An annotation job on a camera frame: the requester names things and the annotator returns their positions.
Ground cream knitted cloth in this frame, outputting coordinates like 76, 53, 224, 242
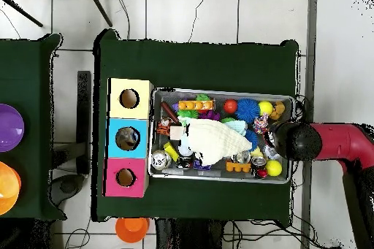
182, 117, 253, 167

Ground mint knitted cloth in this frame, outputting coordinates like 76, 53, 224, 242
226, 120, 248, 137

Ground silver mesh bin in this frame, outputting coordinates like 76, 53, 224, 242
147, 86, 297, 185

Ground wooden box with three holes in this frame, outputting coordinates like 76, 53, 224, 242
103, 77, 155, 199

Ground plain wooden cube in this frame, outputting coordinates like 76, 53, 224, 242
169, 125, 184, 141

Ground orange toy building block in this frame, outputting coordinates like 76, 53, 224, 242
178, 99, 216, 112

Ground tiger striped plush toy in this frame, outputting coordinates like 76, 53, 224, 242
156, 117, 172, 137

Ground dark green table cloth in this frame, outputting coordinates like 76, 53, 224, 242
0, 33, 66, 221
91, 28, 300, 226

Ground blue spiky rubber ball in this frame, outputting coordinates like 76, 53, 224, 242
234, 98, 261, 124

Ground yellow smooth ball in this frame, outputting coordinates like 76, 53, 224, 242
257, 100, 274, 118

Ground crushed red drink can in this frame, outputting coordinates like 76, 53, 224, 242
250, 156, 269, 180

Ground orange plastic cup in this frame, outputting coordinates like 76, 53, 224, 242
115, 217, 150, 244

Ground purple plastic plate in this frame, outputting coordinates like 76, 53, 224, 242
0, 103, 25, 153

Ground orange plastic bowl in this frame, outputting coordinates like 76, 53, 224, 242
0, 161, 22, 216

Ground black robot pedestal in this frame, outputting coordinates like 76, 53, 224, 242
154, 218, 226, 249

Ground black metal frame legs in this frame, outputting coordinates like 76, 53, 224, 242
0, 0, 113, 28

